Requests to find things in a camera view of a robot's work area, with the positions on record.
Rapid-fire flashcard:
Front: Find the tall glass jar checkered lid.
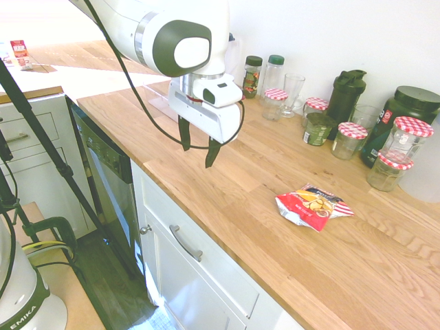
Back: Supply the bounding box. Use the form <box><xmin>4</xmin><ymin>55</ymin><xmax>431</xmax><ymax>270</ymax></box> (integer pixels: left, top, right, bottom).
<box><xmin>381</xmin><ymin>115</ymin><xmax>435</xmax><ymax>164</ymax></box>

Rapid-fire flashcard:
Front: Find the clear glass mug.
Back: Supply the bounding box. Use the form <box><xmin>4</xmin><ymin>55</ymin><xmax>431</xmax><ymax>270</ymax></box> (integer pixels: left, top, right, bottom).
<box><xmin>279</xmin><ymin>72</ymin><xmax>307</xmax><ymax>119</ymax></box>

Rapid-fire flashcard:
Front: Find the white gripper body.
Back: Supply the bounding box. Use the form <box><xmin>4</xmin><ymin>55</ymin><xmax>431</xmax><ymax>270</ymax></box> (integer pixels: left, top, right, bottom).
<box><xmin>168</xmin><ymin>77</ymin><xmax>243</xmax><ymax>144</ymax></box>

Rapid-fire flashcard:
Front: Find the faceted glass jar checkered lid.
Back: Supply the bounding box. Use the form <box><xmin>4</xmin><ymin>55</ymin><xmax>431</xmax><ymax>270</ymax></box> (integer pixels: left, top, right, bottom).
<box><xmin>366</xmin><ymin>151</ymin><xmax>415</xmax><ymax>193</ymax></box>

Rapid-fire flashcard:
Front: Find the red and white carton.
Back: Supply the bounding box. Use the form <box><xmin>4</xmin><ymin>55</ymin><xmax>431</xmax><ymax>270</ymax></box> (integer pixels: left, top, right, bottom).
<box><xmin>9</xmin><ymin>38</ymin><xmax>34</xmax><ymax>72</ymax></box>

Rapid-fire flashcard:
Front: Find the red potato chip bag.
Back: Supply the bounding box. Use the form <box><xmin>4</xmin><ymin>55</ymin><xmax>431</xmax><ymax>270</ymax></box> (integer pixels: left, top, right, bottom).
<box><xmin>274</xmin><ymin>183</ymin><xmax>355</xmax><ymax>233</ymax></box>

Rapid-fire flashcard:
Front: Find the small glass jar checkered lid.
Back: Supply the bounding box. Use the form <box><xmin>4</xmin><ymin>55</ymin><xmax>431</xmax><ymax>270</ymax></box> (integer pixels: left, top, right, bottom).
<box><xmin>262</xmin><ymin>87</ymin><xmax>289</xmax><ymax>122</ymax></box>
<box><xmin>331</xmin><ymin>121</ymin><xmax>369</xmax><ymax>161</ymax></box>
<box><xmin>302</xmin><ymin>96</ymin><xmax>329</xmax><ymax>129</ymax></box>

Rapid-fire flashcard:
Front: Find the dark green can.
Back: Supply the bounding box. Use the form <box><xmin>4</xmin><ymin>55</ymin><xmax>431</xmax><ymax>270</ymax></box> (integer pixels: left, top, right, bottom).
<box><xmin>302</xmin><ymin>112</ymin><xmax>338</xmax><ymax>147</ymax></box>

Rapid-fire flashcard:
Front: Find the spice jar with dark lid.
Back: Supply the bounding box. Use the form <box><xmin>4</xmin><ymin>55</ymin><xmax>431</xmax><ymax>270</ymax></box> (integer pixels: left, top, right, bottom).
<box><xmin>242</xmin><ymin>55</ymin><xmax>263</xmax><ymax>100</ymax></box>

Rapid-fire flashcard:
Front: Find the stainless steel dishwasher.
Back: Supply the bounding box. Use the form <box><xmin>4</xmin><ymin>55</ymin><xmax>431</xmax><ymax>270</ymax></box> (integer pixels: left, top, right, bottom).
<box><xmin>69</xmin><ymin>102</ymin><xmax>144</xmax><ymax>278</ymax></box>

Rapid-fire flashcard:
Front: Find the black tripod pole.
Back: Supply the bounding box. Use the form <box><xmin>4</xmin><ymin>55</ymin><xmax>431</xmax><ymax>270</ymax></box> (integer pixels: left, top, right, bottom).
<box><xmin>0</xmin><ymin>58</ymin><xmax>138</xmax><ymax>280</ymax></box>

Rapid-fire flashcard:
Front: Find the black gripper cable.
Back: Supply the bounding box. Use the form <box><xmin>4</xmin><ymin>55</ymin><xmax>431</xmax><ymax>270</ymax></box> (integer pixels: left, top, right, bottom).
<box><xmin>82</xmin><ymin>0</ymin><xmax>245</xmax><ymax>151</ymax></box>

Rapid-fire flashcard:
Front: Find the wooden robot platform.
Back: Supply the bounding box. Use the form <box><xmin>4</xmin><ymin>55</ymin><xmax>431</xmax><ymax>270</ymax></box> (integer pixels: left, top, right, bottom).
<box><xmin>5</xmin><ymin>201</ymin><xmax>106</xmax><ymax>330</ymax></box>

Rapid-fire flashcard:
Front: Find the clear glass tumbler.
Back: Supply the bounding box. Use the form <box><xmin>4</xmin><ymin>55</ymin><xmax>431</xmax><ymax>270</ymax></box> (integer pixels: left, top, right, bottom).
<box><xmin>350</xmin><ymin>103</ymin><xmax>381</xmax><ymax>152</ymax></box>

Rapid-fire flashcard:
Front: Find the silver drawer handle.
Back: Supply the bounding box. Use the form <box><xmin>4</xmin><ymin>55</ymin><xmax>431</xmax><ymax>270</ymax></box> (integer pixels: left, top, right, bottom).
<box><xmin>168</xmin><ymin>224</ymin><xmax>204</xmax><ymax>263</ymax></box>

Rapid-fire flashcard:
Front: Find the white kitchen cabinet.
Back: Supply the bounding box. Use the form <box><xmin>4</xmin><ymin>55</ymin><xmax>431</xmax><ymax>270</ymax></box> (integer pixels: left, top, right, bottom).
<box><xmin>129</xmin><ymin>159</ymin><xmax>312</xmax><ymax>330</ymax></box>

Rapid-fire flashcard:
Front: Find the black shaker bottle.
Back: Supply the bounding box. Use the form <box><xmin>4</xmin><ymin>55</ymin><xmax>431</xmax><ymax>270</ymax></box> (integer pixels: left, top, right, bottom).
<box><xmin>325</xmin><ymin>69</ymin><xmax>368</xmax><ymax>141</ymax></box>

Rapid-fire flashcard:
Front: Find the green clamp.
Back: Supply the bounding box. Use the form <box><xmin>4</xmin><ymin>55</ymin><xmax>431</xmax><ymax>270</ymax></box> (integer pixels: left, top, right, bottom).
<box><xmin>21</xmin><ymin>216</ymin><xmax>79</xmax><ymax>263</ymax></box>

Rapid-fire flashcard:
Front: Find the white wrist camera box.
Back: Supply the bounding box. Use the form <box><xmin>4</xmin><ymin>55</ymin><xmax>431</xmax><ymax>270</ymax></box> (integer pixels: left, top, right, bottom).
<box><xmin>191</xmin><ymin>76</ymin><xmax>243</xmax><ymax>109</ymax></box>

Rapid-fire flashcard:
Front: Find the white drawer unit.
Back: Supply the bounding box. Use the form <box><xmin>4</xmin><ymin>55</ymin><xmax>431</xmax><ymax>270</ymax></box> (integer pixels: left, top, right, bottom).
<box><xmin>0</xmin><ymin>85</ymin><xmax>98</xmax><ymax>240</ymax></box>

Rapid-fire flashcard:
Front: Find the clear plastic pitcher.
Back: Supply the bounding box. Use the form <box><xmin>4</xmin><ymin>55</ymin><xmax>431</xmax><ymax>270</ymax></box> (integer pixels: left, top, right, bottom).
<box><xmin>225</xmin><ymin>32</ymin><xmax>249</xmax><ymax>91</ymax></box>

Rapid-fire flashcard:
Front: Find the large dark green tub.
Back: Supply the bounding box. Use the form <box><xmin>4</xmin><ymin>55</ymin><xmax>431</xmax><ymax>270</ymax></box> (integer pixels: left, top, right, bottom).
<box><xmin>360</xmin><ymin>85</ymin><xmax>440</xmax><ymax>170</ymax></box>

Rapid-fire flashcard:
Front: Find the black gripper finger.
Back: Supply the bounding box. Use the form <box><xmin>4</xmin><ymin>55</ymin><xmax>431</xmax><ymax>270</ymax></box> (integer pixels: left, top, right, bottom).
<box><xmin>204</xmin><ymin>137</ymin><xmax>223</xmax><ymax>170</ymax></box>
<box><xmin>177</xmin><ymin>115</ymin><xmax>192</xmax><ymax>152</ymax></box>

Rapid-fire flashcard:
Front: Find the yellow cable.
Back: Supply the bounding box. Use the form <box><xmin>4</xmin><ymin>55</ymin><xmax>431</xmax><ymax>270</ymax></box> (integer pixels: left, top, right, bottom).
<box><xmin>21</xmin><ymin>240</ymin><xmax>75</xmax><ymax>259</ymax></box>

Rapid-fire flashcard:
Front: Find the clear plastic container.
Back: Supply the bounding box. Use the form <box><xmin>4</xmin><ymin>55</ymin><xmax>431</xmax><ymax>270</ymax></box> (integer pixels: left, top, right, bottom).
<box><xmin>142</xmin><ymin>80</ymin><xmax>180</xmax><ymax>122</ymax></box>

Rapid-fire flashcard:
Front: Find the clear bottle with green lid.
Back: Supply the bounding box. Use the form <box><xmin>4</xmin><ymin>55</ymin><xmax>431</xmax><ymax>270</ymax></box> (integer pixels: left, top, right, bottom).
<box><xmin>258</xmin><ymin>54</ymin><xmax>286</xmax><ymax>107</ymax></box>

